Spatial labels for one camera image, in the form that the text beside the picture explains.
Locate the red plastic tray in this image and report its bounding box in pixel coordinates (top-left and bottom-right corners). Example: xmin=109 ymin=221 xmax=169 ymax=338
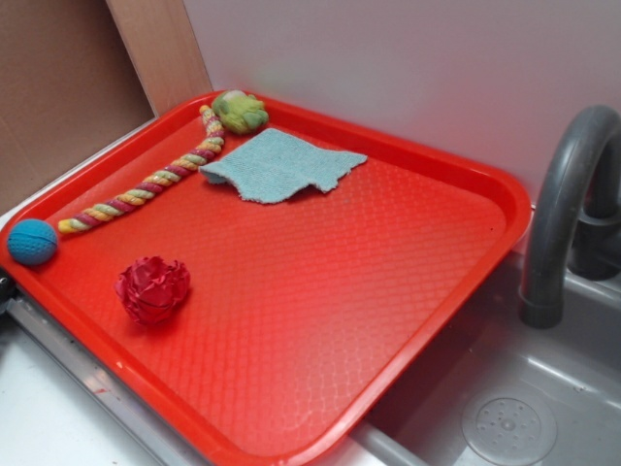
xmin=1 ymin=99 xmax=531 ymax=465

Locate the light blue cloth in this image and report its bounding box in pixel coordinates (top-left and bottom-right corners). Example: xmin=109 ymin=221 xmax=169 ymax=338
xmin=200 ymin=129 xmax=367 ymax=205

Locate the crumpled red paper ball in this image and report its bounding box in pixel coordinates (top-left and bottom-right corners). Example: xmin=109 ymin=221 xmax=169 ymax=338
xmin=114 ymin=256 xmax=190 ymax=325

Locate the grey plastic sink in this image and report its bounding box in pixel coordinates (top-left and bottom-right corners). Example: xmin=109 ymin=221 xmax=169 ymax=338
xmin=352 ymin=254 xmax=620 ymax=465

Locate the wooden board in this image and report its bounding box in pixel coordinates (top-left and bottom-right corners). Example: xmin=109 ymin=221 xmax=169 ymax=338
xmin=107 ymin=0 xmax=212 ymax=117

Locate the grey curved faucet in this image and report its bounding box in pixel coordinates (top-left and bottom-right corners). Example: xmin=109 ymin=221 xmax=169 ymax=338
xmin=519 ymin=105 xmax=620 ymax=328

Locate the blue rubber ball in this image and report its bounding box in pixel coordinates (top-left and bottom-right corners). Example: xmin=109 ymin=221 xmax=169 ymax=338
xmin=7 ymin=219 xmax=58 ymax=266

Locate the black clamp part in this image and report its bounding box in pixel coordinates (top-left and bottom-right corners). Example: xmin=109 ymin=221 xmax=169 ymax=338
xmin=0 ymin=276 xmax=14 ymax=305

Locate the multicolored twisted rope toy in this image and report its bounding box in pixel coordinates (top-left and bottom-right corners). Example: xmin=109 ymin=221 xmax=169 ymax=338
xmin=57 ymin=105 xmax=224 ymax=235

